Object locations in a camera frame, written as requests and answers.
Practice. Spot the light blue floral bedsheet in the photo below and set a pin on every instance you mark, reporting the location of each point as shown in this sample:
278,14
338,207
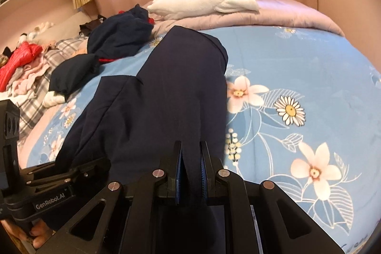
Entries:
304,112

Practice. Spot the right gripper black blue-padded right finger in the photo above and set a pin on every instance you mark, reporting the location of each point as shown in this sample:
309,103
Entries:
259,218

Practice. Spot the lilac folded quilt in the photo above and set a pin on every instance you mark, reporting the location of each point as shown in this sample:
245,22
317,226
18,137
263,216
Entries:
287,13

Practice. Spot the plaid grey cloth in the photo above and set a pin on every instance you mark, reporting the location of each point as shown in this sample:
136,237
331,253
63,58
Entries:
29,84

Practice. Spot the person's left hand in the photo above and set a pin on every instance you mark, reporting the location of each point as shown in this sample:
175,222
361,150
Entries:
39,233

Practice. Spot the beige pillow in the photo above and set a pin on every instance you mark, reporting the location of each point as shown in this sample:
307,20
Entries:
67,29

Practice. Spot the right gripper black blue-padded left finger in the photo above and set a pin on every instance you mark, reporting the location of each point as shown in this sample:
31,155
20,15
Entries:
131,218

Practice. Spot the black small garment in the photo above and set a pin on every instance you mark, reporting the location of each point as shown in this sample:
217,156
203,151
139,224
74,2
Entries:
88,27

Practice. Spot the navy garment with red trim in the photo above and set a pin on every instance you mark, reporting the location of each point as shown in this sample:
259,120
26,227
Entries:
117,37

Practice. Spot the dark navy collared shirt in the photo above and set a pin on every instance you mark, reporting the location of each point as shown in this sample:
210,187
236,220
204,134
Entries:
180,94

